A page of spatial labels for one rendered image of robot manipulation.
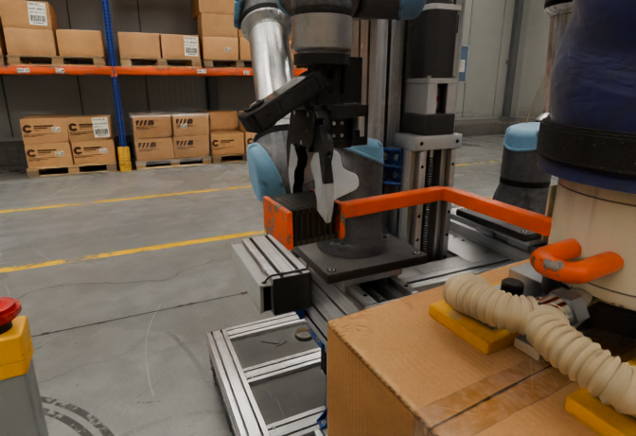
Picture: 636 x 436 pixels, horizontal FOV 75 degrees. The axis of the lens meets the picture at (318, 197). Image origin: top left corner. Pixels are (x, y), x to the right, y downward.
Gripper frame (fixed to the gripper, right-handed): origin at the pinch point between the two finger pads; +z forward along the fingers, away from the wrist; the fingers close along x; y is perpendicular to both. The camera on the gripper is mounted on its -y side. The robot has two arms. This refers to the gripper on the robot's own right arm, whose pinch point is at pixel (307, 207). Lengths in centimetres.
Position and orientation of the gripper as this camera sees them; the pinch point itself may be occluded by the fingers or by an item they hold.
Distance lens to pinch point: 57.0
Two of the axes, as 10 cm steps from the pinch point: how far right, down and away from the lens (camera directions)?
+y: 8.8, -1.2, 4.5
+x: -4.7, -2.3, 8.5
